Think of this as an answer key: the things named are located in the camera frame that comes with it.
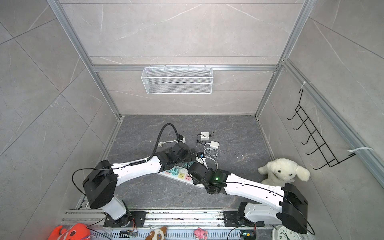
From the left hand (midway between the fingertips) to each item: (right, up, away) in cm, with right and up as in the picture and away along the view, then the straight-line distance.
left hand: (192, 150), depth 85 cm
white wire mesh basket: (-10, +46, +15) cm, 49 cm away
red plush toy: (-49, -32, -22) cm, 63 cm away
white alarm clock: (+42, -35, -18) cm, 57 cm away
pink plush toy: (+4, -36, -18) cm, 40 cm away
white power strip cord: (-22, +2, +15) cm, 27 cm away
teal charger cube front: (-10, -11, -3) cm, 16 cm away
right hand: (+2, -10, -6) cm, 12 cm away
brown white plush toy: (-15, -36, -18) cm, 43 cm away
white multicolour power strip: (-7, -14, 0) cm, 16 cm away
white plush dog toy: (+43, -8, -14) cm, 46 cm away
